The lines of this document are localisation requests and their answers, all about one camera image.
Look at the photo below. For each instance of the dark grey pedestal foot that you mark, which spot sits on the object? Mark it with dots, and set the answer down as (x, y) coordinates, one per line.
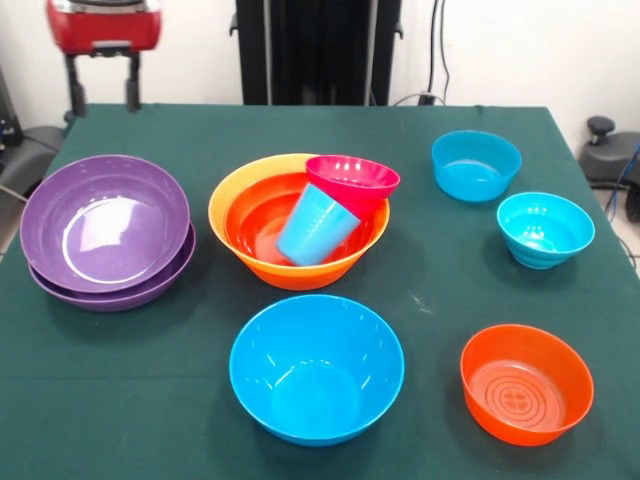
(610, 155)
(35, 145)

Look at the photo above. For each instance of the dark green tablecloth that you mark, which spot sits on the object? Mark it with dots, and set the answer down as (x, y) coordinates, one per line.
(400, 450)

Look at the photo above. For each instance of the purple bowl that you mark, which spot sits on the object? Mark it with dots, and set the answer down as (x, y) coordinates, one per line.
(100, 225)
(175, 280)

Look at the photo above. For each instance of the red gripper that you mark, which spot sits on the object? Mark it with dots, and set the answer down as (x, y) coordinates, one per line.
(105, 32)

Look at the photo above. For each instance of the magenta bowl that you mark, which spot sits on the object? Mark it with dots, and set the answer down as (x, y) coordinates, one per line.
(355, 180)

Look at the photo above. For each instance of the large blue bowl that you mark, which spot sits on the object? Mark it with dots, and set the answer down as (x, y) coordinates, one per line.
(315, 370)

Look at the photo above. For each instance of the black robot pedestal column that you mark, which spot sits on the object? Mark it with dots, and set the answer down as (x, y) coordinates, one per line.
(310, 50)

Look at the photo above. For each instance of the large orange bowl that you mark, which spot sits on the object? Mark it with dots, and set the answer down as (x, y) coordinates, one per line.
(310, 280)

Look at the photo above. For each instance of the blue cup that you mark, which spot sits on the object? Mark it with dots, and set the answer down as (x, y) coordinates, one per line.
(315, 230)

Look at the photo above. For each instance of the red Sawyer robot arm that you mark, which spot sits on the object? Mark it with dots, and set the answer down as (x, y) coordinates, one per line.
(105, 4)

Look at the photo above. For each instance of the cyan ribbed bowl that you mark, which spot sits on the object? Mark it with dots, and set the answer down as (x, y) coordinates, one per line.
(545, 225)

